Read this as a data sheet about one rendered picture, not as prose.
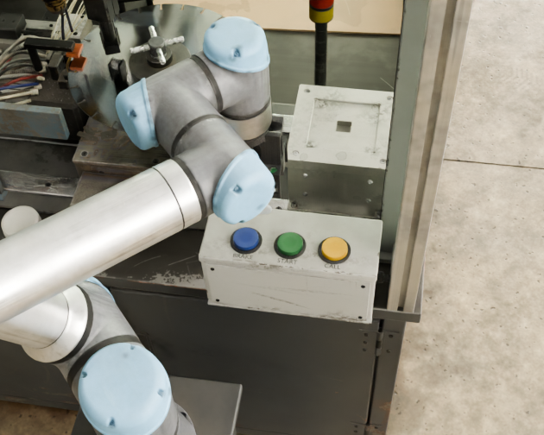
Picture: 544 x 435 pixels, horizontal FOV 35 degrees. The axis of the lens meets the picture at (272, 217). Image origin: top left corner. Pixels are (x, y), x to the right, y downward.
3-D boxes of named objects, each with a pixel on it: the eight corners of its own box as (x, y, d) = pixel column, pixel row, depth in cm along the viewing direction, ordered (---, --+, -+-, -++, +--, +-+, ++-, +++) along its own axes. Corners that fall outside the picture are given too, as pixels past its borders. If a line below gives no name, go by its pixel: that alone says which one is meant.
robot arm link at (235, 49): (183, 30, 100) (243, 1, 103) (194, 96, 109) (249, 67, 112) (218, 67, 96) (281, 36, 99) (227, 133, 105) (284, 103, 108)
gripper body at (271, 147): (280, 204, 119) (277, 147, 109) (220, 198, 120) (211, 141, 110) (288, 161, 123) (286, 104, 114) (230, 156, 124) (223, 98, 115)
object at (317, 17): (335, 9, 156) (335, -5, 153) (332, 25, 153) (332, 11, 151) (310, 7, 156) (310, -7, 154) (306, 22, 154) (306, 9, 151)
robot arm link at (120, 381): (120, 478, 117) (100, 441, 107) (77, 404, 124) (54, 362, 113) (194, 431, 121) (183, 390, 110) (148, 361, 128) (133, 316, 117)
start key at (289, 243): (304, 240, 135) (304, 233, 134) (300, 261, 133) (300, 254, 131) (279, 237, 136) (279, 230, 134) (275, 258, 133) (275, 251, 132)
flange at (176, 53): (121, 53, 153) (118, 43, 151) (179, 35, 156) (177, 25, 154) (141, 94, 147) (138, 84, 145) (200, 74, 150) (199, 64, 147)
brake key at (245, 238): (261, 236, 136) (260, 228, 134) (256, 255, 134) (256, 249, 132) (236, 232, 137) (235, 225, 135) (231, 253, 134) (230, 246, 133)
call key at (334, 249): (348, 245, 134) (349, 237, 133) (345, 266, 132) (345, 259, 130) (323, 242, 135) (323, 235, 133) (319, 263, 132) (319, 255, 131)
